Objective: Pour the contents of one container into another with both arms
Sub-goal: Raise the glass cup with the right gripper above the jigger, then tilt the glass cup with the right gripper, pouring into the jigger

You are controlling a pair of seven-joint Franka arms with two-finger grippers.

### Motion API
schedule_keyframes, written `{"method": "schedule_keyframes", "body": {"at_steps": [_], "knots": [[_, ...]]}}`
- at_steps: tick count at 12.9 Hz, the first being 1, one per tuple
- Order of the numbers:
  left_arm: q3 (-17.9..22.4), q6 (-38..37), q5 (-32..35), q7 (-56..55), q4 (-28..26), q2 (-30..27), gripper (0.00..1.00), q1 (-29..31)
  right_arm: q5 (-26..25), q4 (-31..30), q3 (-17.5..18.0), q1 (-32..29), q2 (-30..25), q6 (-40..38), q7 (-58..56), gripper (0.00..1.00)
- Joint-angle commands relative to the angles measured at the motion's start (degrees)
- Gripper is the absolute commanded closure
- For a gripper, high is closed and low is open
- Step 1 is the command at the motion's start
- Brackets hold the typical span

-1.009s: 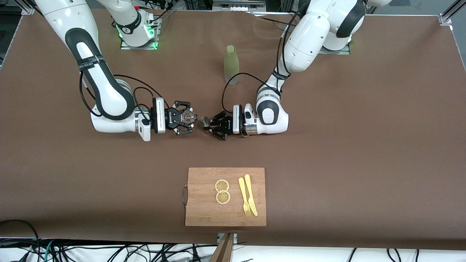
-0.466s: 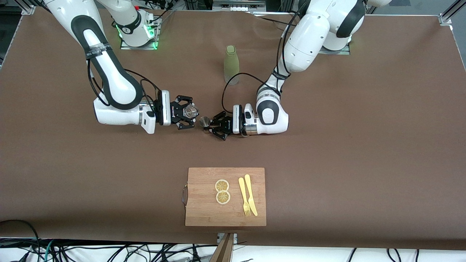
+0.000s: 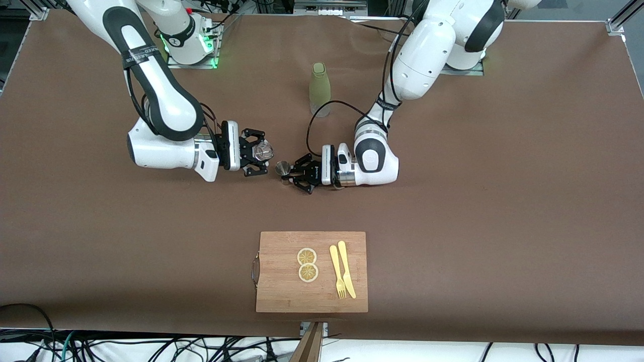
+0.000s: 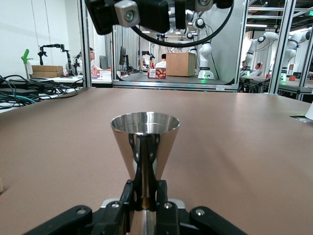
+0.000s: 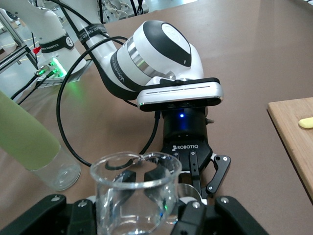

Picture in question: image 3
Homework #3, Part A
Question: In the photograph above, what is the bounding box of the clear glass measuring cup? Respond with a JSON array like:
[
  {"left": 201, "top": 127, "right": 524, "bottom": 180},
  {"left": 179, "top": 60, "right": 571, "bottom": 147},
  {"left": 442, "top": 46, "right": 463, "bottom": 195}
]
[{"left": 252, "top": 140, "right": 275, "bottom": 163}]

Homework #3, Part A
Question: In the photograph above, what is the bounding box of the green-sleeved glass bottle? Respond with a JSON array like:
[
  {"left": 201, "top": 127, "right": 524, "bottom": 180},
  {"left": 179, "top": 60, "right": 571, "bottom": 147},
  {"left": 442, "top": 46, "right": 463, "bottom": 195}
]
[{"left": 309, "top": 62, "right": 332, "bottom": 118}]

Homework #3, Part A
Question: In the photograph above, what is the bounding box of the yellow plastic fork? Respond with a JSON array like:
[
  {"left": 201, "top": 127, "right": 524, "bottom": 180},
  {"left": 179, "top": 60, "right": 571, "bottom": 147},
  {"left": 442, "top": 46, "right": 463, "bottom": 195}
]
[{"left": 330, "top": 245, "right": 347, "bottom": 300}]

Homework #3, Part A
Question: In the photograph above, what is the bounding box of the yellow plastic knife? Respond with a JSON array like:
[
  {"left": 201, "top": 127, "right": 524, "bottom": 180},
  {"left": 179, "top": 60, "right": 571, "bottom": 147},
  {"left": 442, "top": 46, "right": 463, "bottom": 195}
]
[{"left": 338, "top": 241, "right": 357, "bottom": 299}]

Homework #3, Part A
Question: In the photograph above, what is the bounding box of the wooden cutting board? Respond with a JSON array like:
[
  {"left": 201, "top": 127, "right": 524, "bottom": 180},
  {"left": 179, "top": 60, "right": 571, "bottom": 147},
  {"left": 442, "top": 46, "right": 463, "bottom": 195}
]
[{"left": 252, "top": 231, "right": 368, "bottom": 313}]

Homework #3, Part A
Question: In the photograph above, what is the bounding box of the brown table cover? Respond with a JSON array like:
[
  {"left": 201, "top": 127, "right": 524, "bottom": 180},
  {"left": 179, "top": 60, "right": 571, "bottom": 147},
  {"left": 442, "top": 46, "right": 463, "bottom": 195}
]
[{"left": 0, "top": 9, "right": 644, "bottom": 346}]

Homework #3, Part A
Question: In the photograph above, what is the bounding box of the grey socket strip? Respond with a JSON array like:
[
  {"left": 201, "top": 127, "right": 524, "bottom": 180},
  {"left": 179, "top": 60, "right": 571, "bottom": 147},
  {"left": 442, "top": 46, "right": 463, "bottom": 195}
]
[{"left": 294, "top": 0, "right": 368, "bottom": 16}]

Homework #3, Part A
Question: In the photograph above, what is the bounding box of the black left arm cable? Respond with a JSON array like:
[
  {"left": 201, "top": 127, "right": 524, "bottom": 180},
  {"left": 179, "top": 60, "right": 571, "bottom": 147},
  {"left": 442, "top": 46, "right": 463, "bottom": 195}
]
[{"left": 305, "top": 0, "right": 428, "bottom": 161}]

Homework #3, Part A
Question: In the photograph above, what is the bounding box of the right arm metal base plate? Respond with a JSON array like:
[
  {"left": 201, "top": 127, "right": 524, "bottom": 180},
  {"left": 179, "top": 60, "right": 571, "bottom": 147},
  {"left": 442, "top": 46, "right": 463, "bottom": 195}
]
[{"left": 164, "top": 19, "right": 222, "bottom": 69}]

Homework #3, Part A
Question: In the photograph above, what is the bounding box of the black cable across cover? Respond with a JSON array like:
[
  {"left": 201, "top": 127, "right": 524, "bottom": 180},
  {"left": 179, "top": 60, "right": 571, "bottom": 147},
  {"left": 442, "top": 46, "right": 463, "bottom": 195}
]
[{"left": 347, "top": 18, "right": 403, "bottom": 38}]

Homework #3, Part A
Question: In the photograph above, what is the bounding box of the wooden post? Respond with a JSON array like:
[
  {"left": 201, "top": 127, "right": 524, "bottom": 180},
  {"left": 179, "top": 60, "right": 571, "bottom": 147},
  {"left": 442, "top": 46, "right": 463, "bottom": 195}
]
[{"left": 289, "top": 322, "right": 325, "bottom": 362}]

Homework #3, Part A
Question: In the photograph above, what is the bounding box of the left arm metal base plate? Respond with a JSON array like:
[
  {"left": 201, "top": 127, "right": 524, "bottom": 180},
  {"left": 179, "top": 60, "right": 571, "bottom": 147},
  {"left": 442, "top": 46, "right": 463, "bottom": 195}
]
[{"left": 443, "top": 50, "right": 485, "bottom": 76}]

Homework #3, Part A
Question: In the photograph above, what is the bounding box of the teal floor cable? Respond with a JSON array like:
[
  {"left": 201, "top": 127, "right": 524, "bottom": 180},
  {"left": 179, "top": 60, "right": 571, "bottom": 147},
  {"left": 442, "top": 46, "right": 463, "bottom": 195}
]
[{"left": 60, "top": 332, "right": 77, "bottom": 362}]

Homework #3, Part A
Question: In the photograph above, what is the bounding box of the looped black floor cable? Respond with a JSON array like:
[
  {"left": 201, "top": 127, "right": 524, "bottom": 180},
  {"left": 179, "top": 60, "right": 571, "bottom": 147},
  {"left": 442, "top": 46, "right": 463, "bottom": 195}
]
[{"left": 0, "top": 303, "right": 56, "bottom": 362}]

